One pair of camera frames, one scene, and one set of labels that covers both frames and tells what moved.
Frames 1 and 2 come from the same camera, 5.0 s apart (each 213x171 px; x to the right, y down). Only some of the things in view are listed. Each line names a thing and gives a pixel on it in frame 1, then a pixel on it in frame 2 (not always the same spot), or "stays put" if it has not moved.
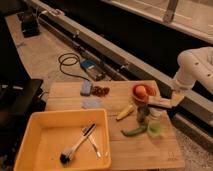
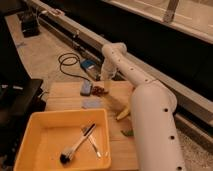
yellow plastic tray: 50,134 stays put
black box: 30,24 stays put
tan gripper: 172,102 → 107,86
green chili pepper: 134,131 stays put
